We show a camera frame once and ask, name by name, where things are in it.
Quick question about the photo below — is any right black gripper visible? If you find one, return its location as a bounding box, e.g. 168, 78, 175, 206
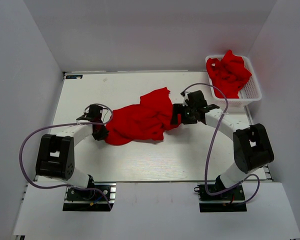
170, 103, 198, 126

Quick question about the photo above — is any red t shirt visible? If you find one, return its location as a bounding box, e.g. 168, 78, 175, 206
105, 87, 181, 146

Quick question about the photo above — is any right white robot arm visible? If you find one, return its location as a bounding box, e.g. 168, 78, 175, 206
171, 90, 275, 200

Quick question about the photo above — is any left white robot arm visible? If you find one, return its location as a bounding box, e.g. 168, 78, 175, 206
35, 103, 110, 200

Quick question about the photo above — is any red shirts pile in basket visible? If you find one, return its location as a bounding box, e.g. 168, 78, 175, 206
206, 50, 252, 99

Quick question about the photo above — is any blue label sticker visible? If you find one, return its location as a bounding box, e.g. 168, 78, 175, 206
65, 74, 83, 80

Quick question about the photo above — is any white plastic basket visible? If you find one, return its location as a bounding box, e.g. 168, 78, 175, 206
205, 54, 262, 107

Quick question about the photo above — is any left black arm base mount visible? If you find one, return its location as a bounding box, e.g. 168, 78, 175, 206
62, 182, 116, 212

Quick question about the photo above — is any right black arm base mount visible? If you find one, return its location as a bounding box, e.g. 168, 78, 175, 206
193, 184, 247, 213

